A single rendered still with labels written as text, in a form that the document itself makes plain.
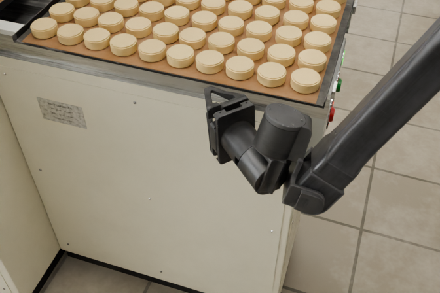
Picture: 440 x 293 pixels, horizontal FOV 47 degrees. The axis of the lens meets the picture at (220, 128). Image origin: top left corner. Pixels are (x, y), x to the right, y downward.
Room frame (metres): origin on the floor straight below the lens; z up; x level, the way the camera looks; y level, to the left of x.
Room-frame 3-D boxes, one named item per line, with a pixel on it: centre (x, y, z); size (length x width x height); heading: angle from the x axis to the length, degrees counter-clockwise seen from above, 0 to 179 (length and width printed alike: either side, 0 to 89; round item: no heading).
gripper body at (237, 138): (0.54, -0.03, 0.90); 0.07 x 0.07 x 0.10; 27
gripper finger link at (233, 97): (0.60, 0.00, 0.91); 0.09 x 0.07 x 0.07; 27
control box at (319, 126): (0.81, -0.22, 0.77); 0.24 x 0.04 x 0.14; 162
